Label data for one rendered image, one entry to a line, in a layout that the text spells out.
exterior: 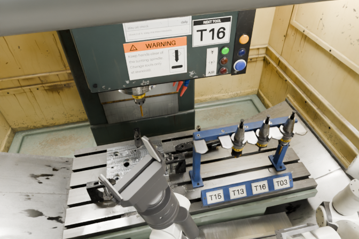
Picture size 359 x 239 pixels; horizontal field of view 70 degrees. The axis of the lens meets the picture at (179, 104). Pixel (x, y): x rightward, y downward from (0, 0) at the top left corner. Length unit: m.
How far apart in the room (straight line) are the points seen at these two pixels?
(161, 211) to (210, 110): 1.66
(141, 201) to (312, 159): 1.28
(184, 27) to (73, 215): 1.01
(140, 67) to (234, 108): 1.62
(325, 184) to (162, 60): 1.20
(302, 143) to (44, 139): 1.83
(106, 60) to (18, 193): 1.24
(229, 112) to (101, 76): 1.61
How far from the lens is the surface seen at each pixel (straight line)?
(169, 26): 0.63
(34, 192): 1.77
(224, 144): 1.07
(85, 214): 1.34
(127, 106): 1.58
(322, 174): 1.64
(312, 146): 1.72
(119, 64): 0.67
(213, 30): 0.66
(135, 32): 0.63
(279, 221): 1.50
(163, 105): 1.61
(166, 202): 0.58
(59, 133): 2.22
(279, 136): 1.16
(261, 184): 1.32
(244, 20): 0.69
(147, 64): 0.67
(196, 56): 0.69
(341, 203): 1.03
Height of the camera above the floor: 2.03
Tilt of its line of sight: 41 degrees down
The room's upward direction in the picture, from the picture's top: 2 degrees counter-clockwise
